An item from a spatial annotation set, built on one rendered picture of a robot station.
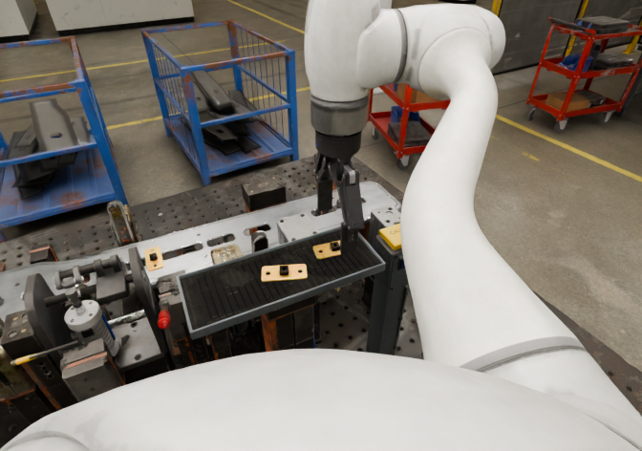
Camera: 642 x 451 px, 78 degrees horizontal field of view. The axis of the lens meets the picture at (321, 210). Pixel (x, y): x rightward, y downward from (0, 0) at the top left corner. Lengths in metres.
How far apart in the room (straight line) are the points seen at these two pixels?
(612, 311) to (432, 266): 2.41
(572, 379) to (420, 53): 0.45
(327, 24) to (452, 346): 0.42
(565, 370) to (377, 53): 0.44
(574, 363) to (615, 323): 2.37
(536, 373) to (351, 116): 0.44
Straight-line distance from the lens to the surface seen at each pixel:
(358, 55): 0.57
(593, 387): 0.27
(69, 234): 1.84
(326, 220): 1.13
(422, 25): 0.60
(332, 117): 0.60
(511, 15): 5.40
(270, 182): 1.26
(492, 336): 0.26
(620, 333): 2.59
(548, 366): 0.26
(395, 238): 0.84
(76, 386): 0.86
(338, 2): 0.56
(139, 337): 0.98
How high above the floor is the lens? 1.70
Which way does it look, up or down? 37 degrees down
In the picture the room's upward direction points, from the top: straight up
